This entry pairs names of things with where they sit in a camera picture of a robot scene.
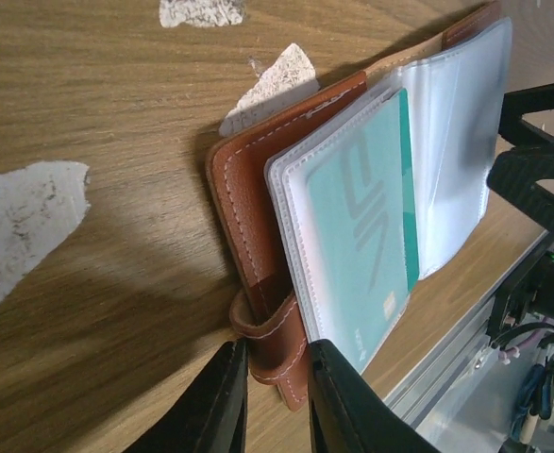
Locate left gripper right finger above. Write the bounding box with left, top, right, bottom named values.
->
left=308, top=339, right=437, bottom=453

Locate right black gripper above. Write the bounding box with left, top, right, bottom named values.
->
left=486, top=143, right=554, bottom=349

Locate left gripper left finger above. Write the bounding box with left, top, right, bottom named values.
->
left=126, top=339, right=248, bottom=453

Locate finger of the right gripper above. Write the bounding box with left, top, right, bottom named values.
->
left=495, top=77, right=554, bottom=147

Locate teal card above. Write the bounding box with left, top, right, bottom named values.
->
left=305, top=90, right=409, bottom=372
left=397, top=89, right=420, bottom=293

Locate brown leather card holder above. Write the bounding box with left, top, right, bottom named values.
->
left=206, top=1, right=512, bottom=411

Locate aluminium rail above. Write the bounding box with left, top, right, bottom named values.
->
left=382, top=230, right=554, bottom=453

